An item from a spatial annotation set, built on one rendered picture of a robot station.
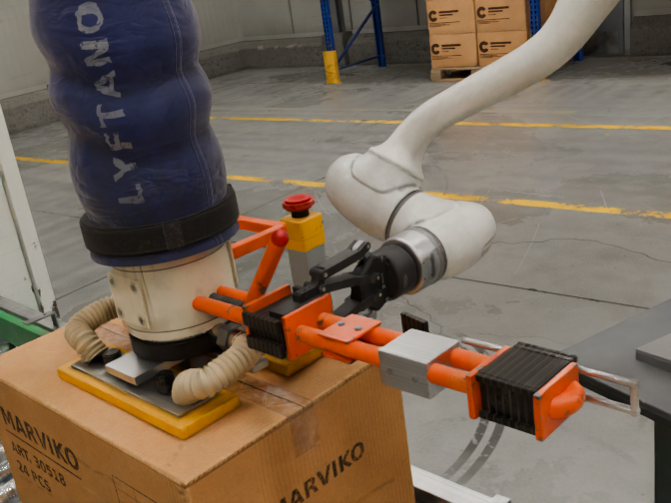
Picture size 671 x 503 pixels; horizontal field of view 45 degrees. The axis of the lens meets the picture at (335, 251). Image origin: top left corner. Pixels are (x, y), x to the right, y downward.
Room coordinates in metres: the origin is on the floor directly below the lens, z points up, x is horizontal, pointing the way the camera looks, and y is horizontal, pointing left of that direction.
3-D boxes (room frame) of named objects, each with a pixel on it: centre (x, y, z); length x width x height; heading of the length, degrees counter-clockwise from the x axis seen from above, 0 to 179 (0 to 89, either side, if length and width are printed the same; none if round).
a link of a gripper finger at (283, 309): (0.95, 0.06, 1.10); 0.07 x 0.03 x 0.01; 134
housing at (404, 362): (0.80, -0.08, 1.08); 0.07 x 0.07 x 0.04; 43
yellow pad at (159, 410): (1.08, 0.31, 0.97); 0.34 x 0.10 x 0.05; 43
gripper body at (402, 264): (1.06, -0.05, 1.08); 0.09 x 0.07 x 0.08; 134
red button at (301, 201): (1.67, 0.06, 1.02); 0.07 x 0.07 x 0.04
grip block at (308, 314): (0.96, 0.07, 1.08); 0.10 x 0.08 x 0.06; 133
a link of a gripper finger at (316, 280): (0.97, 0.04, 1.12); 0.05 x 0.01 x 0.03; 134
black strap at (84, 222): (1.14, 0.24, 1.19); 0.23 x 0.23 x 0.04
